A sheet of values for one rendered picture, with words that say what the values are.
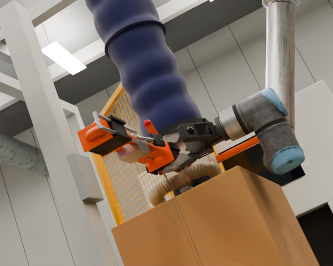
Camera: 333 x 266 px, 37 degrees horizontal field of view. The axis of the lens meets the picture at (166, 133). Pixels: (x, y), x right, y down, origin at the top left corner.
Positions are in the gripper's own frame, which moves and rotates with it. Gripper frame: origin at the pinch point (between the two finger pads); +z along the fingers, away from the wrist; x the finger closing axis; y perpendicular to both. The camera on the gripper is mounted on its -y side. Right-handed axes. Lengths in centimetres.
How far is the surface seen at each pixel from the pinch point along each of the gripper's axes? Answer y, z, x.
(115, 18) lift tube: 16, 1, 58
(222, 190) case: -4.4, -13.9, -16.8
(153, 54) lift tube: 19.1, -5.6, 39.9
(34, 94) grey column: 130, 104, 118
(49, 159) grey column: 130, 108, 73
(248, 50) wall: 947, 5, 433
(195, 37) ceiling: 919, 98, 514
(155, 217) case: -4.0, 5.9, -15.8
